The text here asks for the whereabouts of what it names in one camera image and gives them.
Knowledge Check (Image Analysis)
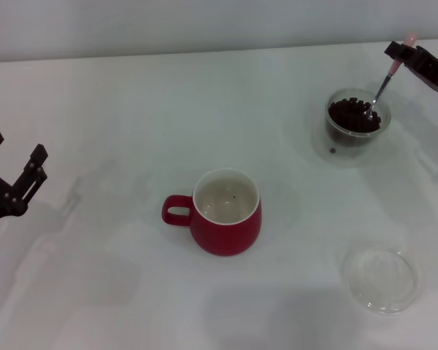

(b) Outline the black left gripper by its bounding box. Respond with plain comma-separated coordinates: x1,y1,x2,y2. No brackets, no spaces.
0,128,49,234

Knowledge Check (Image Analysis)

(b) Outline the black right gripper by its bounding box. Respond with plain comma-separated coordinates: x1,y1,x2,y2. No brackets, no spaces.
385,41,438,96

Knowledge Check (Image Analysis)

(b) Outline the coffee bean heap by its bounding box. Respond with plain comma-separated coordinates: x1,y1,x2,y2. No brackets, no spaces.
327,96,382,134

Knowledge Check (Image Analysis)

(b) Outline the double-walled clear glass cup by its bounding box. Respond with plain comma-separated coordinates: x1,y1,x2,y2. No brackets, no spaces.
312,88,393,169

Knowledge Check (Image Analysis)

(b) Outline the shallow clear glass dish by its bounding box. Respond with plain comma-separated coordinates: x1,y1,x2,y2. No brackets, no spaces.
341,244,423,315

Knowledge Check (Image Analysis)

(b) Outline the pink-handled metal spoon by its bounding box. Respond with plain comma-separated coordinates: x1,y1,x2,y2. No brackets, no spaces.
364,31,418,121

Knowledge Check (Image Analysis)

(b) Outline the red ceramic mug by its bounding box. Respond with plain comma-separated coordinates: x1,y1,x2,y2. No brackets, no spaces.
161,167,263,257

